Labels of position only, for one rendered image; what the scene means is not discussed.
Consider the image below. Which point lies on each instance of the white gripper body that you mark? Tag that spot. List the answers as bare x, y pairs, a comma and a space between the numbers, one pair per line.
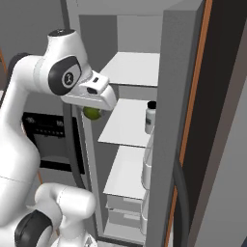
96, 101

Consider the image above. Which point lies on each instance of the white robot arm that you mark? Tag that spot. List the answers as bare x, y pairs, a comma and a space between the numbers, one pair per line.
19, 151

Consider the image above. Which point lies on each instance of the green lime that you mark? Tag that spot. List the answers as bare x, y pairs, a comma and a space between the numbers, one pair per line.
91, 114

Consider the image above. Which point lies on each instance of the white fridge shelf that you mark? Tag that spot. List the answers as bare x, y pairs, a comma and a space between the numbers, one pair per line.
135, 69
127, 173
125, 125

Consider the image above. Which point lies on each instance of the grey fridge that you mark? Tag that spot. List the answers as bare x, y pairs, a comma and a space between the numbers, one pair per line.
96, 41

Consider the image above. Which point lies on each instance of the grey fridge door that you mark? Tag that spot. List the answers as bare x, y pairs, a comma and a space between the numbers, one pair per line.
167, 96

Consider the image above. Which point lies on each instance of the white fridge drawer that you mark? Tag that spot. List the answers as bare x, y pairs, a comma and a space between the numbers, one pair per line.
123, 203
123, 218

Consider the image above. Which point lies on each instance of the white bottle with black cap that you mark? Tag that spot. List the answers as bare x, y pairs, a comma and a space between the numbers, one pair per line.
150, 120

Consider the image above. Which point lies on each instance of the black oven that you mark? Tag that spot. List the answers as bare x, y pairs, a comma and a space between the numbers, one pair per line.
51, 141

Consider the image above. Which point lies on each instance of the dark panel with orange edge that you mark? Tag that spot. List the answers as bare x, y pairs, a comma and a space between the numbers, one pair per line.
212, 96

